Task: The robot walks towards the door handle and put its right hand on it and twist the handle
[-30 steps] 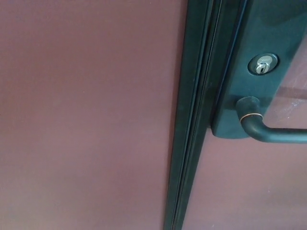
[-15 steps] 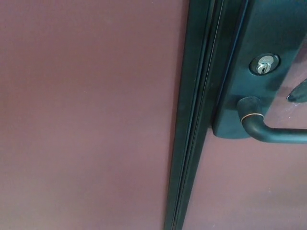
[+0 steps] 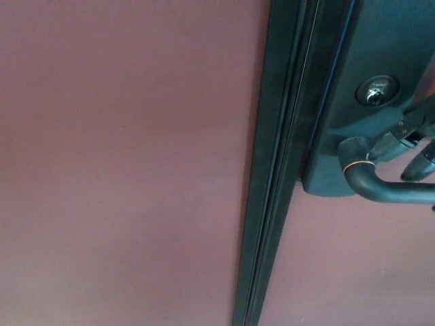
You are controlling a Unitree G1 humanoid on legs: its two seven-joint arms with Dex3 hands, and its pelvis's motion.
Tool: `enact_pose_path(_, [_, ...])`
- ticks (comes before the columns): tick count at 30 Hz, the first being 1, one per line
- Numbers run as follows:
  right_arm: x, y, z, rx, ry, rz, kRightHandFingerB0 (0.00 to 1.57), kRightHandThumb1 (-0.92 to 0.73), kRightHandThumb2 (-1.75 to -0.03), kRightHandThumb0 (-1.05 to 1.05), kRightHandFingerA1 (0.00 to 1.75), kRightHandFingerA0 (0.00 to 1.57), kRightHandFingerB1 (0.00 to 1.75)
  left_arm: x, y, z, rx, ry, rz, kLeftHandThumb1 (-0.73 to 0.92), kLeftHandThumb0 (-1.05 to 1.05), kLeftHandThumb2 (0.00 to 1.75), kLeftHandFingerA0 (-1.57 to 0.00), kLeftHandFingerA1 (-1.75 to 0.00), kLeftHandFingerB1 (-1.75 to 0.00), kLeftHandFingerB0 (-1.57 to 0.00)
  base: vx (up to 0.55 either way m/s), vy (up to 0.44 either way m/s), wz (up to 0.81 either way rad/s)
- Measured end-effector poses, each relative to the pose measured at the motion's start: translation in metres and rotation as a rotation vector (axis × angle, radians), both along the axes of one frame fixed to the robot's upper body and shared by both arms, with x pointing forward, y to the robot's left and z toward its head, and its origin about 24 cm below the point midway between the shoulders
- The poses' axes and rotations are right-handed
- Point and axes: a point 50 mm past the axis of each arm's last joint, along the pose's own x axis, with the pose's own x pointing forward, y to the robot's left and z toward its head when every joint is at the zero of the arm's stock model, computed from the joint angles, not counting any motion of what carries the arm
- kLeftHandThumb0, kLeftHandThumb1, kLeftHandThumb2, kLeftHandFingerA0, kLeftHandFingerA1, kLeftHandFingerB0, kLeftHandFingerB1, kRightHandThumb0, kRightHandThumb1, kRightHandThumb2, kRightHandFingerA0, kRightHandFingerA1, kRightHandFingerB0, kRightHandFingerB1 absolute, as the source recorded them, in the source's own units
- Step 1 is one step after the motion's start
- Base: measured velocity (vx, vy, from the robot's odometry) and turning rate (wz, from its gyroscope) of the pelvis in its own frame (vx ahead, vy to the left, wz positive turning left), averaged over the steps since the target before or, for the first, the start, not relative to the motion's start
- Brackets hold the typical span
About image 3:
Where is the maroon door leaf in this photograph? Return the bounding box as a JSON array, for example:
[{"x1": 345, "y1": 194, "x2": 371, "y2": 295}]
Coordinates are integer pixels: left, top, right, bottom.
[
  {"x1": 0, "y1": 0, "x2": 273, "y2": 326},
  {"x1": 260, "y1": 60, "x2": 435, "y2": 326}
]

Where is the dark green lock plate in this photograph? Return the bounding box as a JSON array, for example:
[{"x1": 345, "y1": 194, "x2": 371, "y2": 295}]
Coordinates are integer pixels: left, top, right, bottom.
[{"x1": 301, "y1": 0, "x2": 435, "y2": 198}]

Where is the black door edge strip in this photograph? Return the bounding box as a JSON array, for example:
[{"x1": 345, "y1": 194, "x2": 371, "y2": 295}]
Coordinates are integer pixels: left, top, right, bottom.
[{"x1": 230, "y1": 0, "x2": 356, "y2": 326}]

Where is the dark lever door handle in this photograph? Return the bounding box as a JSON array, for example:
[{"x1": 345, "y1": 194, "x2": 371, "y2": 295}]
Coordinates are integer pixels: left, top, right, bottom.
[{"x1": 337, "y1": 136, "x2": 435, "y2": 205}]

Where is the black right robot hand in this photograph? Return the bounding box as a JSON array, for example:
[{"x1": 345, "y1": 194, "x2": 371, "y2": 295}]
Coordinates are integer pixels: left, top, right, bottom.
[{"x1": 368, "y1": 97, "x2": 435, "y2": 183}]

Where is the silver key cylinder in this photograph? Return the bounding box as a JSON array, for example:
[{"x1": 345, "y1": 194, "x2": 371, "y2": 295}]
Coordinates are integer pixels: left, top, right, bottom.
[{"x1": 354, "y1": 75, "x2": 400, "y2": 109}]

